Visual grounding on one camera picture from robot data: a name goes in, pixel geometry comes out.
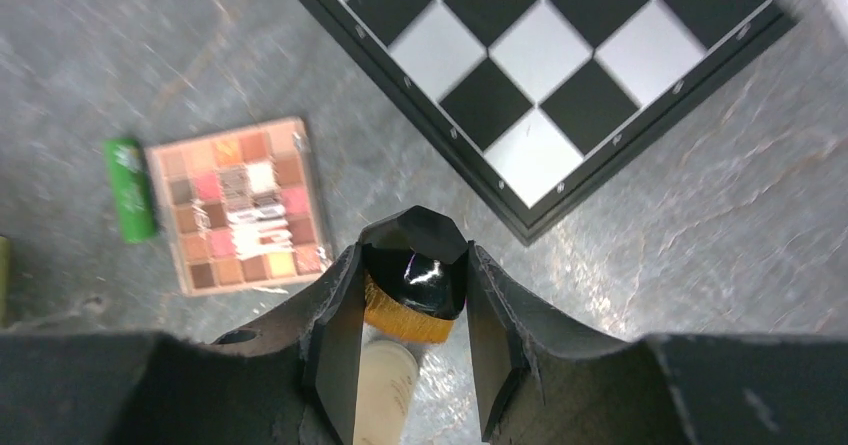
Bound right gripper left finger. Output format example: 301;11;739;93
211;245;364;444

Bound green metal drawer box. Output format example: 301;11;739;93
0;236;11;328

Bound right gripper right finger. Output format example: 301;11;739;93
466;243;627;444

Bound pink eyeshadow palette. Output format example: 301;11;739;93
146;117;334;296

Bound black white checkerboard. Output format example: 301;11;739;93
299;0;795;244

